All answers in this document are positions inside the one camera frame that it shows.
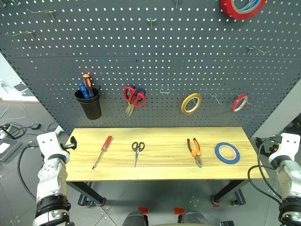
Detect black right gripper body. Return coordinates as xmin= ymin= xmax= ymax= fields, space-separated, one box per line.
xmin=260 ymin=136 xmax=283 ymax=157

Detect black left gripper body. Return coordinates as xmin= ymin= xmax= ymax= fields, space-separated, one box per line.
xmin=58 ymin=142 xmax=72 ymax=156

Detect dark grey metal pegboard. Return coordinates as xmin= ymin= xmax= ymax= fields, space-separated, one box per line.
xmin=0 ymin=0 xmax=301 ymax=138

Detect black plastic cup holder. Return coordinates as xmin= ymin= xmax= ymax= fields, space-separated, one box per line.
xmin=74 ymin=87 xmax=103 ymax=121

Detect blue tape roll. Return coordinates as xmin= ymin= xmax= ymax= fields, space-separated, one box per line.
xmin=214 ymin=142 xmax=241 ymax=165

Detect small red tape roll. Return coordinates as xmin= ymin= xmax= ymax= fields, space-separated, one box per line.
xmin=231 ymin=94 xmax=249 ymax=113

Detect black table leg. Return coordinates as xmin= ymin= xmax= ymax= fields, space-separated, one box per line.
xmin=210 ymin=179 xmax=250 ymax=208
xmin=66 ymin=181 xmax=107 ymax=208

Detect orange black pliers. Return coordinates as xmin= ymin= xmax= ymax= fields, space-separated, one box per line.
xmin=187 ymin=137 xmax=203 ymax=168

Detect yellow tape roll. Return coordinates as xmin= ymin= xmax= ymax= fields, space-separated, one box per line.
xmin=181 ymin=93 xmax=203 ymax=115

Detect dark rounded shape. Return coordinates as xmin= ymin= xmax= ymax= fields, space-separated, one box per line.
xmin=178 ymin=210 xmax=208 ymax=226
xmin=122 ymin=210 xmax=149 ymax=226

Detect large red tape roll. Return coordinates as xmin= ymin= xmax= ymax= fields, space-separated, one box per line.
xmin=219 ymin=0 xmax=268 ymax=20

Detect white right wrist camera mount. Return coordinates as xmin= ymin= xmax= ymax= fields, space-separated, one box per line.
xmin=268 ymin=132 xmax=301 ymax=166

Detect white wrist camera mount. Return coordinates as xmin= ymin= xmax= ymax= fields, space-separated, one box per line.
xmin=36 ymin=131 xmax=62 ymax=158
xmin=268 ymin=132 xmax=301 ymax=166

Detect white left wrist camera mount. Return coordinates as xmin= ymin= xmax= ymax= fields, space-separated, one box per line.
xmin=36 ymin=131 xmax=62 ymax=158

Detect red handled screwdriver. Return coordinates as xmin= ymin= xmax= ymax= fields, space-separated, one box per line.
xmin=92 ymin=135 xmax=113 ymax=170

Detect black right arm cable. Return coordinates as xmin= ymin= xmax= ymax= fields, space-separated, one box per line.
xmin=247 ymin=137 xmax=283 ymax=206

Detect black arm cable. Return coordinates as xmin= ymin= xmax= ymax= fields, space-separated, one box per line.
xmin=247 ymin=137 xmax=283 ymax=206
xmin=17 ymin=145 xmax=41 ymax=201

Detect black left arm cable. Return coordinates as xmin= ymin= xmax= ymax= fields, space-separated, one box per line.
xmin=17 ymin=145 xmax=41 ymax=201

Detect blue handled screwdriver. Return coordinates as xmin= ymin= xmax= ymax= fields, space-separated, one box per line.
xmin=78 ymin=82 xmax=89 ymax=99

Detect orange black handled screwdriver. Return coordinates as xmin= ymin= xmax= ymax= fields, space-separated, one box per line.
xmin=82 ymin=73 xmax=95 ymax=98

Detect black handled scissors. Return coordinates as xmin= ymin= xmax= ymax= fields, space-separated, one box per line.
xmin=131 ymin=141 xmax=145 ymax=169

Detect red handled scissors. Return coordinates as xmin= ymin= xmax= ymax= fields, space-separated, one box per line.
xmin=123 ymin=86 xmax=147 ymax=117

